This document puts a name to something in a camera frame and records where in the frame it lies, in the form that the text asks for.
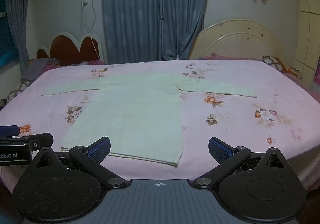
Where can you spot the narrow grey-blue curtain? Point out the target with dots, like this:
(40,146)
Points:
(17,14)

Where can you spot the cream wardrobe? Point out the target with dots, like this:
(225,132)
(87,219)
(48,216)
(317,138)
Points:
(308,39)

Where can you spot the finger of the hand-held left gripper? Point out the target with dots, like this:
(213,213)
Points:
(41,139)
(8,131)

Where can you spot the cream round headboard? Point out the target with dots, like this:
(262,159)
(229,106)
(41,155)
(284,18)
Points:
(237,39)

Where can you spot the orange checked pillow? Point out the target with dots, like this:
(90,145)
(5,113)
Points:
(273,61)

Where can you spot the window with teal pane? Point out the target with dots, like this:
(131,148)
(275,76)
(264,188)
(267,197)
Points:
(7,39)

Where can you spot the bed with pink floral sheet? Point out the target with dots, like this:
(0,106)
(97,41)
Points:
(237,119)

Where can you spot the pale green sweater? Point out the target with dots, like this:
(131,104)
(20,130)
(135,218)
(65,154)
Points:
(140,114)

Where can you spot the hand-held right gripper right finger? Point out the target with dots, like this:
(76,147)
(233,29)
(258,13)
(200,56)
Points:
(220,151)

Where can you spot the pile of dark clothes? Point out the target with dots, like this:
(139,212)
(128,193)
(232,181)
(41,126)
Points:
(40,67)

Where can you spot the wide blue curtain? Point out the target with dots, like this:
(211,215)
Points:
(140,14)

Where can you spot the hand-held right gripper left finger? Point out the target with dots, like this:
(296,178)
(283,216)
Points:
(99,152)

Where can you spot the pink printed panel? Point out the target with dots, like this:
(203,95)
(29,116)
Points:
(316,74)

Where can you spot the red heart-shaped headboard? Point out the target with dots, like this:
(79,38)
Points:
(65,49)

